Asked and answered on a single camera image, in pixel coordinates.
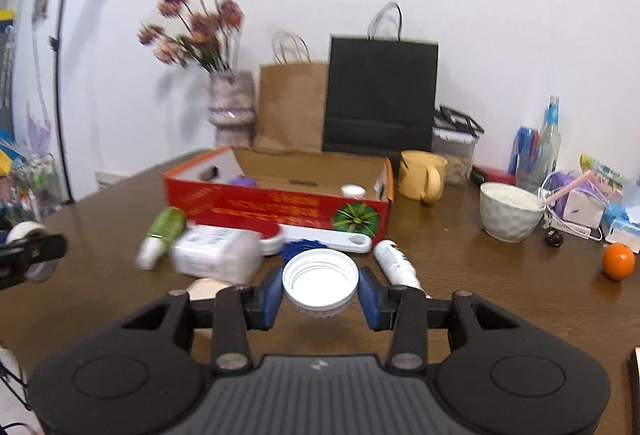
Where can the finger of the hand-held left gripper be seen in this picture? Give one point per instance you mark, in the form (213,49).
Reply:
(35,250)

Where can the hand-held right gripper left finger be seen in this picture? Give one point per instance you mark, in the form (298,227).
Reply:
(272,299)

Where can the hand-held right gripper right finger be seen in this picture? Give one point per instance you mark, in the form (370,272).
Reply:
(367,301)

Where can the white tape roll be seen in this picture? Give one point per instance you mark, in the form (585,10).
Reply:
(25,231)

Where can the white tube bottle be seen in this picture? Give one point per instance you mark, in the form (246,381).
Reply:
(397,267)

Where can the white plastic jar lid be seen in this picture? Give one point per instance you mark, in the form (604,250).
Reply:
(320,282)

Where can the blue spiky ball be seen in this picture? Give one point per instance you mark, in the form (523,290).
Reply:
(300,247)

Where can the red white plastic tool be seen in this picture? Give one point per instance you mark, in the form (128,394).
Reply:
(265,235)

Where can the white tissue packet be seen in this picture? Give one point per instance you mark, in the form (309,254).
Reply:
(215,252)

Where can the red cardboard box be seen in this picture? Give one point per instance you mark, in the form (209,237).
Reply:
(280,210)

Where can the green tube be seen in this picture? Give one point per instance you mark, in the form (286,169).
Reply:
(162,227)

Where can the blue yellow object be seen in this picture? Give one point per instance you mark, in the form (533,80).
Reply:
(7,160)

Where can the white capped small bottle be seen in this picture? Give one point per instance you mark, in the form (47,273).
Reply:
(352,190)

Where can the purple artificial plant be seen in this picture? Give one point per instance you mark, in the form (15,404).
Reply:
(40,130)

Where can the purple small object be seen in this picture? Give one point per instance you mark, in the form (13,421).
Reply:
(243,181)

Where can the yellow mug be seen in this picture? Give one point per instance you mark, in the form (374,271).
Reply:
(422,177)

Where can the white textured bowl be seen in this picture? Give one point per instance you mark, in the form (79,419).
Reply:
(510,215)

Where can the clear container with black lid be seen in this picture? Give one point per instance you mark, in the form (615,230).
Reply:
(452,150)

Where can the red flat box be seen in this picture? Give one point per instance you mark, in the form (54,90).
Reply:
(492,174)

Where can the brown paper bag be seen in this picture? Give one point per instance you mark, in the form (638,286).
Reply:
(290,105)

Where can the patterned flower vase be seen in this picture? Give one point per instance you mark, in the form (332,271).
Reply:
(231,107)

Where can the small black object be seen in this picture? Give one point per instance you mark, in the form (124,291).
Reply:
(554,237)

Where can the black paper bag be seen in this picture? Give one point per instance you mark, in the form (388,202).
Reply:
(380,100)

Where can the black studio light stand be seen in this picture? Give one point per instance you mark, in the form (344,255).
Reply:
(55,42)

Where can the blue drink can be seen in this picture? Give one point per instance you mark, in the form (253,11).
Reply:
(525,150)

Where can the purple plastic bag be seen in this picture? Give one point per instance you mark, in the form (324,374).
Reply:
(562,185)

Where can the pink straw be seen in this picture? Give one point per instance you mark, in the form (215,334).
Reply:
(570,187)

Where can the small white box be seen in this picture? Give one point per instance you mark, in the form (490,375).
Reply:
(582,210)

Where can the yellow black box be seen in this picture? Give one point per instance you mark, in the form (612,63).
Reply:
(5,15)

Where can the clear glass bottle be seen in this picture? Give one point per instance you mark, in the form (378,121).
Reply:
(550,135)

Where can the orange fruit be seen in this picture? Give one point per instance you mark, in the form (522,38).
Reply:
(618,261)

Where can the blue white packet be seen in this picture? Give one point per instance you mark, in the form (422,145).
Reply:
(622,230)

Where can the colourful snack packet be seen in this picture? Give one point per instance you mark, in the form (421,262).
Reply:
(600,170)

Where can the pink artificial flowers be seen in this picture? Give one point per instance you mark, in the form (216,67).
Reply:
(200,22)

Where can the white wall socket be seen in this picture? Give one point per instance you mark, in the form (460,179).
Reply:
(107,177)

